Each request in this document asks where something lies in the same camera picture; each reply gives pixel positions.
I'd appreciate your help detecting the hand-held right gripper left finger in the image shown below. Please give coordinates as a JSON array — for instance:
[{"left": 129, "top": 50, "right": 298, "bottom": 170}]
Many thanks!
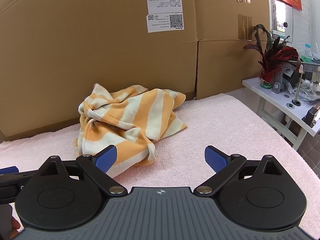
[{"left": 37, "top": 145, "right": 127, "bottom": 197}]

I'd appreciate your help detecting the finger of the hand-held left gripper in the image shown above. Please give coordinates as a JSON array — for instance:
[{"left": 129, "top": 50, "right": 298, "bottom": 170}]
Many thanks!
[{"left": 0, "top": 166, "right": 38, "bottom": 180}]

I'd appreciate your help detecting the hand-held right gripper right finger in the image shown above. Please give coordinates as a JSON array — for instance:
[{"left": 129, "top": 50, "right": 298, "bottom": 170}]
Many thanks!
[{"left": 194, "top": 145, "right": 285, "bottom": 195}]

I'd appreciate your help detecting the orange white striped shirt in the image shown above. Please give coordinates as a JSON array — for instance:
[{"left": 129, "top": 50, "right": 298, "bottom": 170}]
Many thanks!
[{"left": 75, "top": 83, "right": 188, "bottom": 178}]

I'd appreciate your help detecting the person's left hand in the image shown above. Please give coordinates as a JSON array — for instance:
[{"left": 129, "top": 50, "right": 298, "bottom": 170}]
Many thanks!
[{"left": 9, "top": 216, "right": 22, "bottom": 239}]

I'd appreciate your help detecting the pink terry towel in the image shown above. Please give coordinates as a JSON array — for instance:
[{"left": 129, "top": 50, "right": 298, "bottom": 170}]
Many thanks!
[{"left": 0, "top": 93, "right": 320, "bottom": 233}]

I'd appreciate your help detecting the white side table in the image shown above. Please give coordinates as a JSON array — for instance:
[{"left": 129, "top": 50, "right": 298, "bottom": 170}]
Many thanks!
[{"left": 242, "top": 77, "right": 320, "bottom": 151}]

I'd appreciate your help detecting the cardboard box with taped flaps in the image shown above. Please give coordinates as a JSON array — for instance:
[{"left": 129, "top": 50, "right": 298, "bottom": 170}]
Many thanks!
[{"left": 192, "top": 0, "right": 272, "bottom": 100}]

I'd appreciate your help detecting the grey plastic machine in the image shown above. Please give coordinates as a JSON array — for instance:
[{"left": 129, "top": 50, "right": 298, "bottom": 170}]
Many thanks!
[{"left": 272, "top": 62, "right": 302, "bottom": 95}]

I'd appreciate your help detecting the black clamp block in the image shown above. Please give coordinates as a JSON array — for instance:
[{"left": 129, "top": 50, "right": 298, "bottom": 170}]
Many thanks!
[{"left": 302, "top": 106, "right": 320, "bottom": 127}]

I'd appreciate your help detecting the large labelled cardboard box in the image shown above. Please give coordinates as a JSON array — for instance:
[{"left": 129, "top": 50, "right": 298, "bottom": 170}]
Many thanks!
[{"left": 0, "top": 0, "right": 198, "bottom": 142}]

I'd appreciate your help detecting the red leafed potted plant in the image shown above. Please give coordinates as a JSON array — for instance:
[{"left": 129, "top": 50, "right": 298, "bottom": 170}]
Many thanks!
[{"left": 244, "top": 24, "right": 302, "bottom": 90}]

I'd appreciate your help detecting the brown tape patch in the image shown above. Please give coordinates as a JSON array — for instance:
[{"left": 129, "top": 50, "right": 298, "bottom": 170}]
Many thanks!
[{"left": 237, "top": 14, "right": 253, "bottom": 41}]

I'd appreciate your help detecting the clear water bottle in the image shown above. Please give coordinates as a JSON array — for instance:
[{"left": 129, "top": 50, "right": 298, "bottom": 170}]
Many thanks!
[{"left": 301, "top": 42, "right": 313, "bottom": 62}]

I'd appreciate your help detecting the white label with square codes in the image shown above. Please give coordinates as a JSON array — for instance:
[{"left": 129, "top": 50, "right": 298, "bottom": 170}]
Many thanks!
[{"left": 146, "top": 12, "right": 184, "bottom": 33}]

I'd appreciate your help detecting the white text shipping label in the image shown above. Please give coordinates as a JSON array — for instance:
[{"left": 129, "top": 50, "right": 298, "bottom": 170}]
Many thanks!
[{"left": 146, "top": 0, "right": 182, "bottom": 14}]

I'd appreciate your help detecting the metal wire rack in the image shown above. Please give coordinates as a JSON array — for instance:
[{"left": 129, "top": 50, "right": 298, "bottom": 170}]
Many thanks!
[{"left": 299, "top": 57, "right": 320, "bottom": 105}]

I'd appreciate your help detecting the white wall panel with knob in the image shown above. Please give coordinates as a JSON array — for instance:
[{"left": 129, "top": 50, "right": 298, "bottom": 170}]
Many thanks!
[{"left": 269, "top": 0, "right": 293, "bottom": 43}]

